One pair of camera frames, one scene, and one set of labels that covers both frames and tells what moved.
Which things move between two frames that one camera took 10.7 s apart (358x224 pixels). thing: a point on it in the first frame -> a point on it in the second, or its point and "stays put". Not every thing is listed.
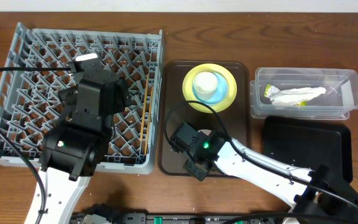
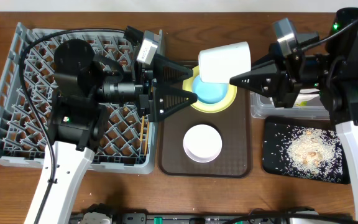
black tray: [309, 144] stays put
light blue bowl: [220, 93] stays put
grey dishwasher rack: [27, 104] stays put
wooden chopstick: [148, 121] stays put
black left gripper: [93, 74] -> [148, 90]
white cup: [204, 84] -> [219, 65]
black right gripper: [199, 175] -> [274, 78]
